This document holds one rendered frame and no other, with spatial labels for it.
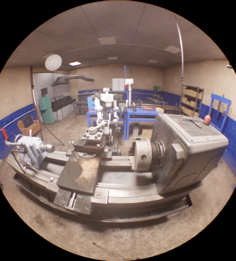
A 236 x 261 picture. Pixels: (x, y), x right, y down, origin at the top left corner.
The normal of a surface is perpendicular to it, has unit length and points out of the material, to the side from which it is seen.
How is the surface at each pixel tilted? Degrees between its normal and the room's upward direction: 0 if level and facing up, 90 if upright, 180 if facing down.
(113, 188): 48
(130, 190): 0
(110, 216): 0
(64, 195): 0
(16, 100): 90
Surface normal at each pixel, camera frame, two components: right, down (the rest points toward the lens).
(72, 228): 0.00, -0.87
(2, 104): 1.00, 0.01
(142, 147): -0.01, -0.58
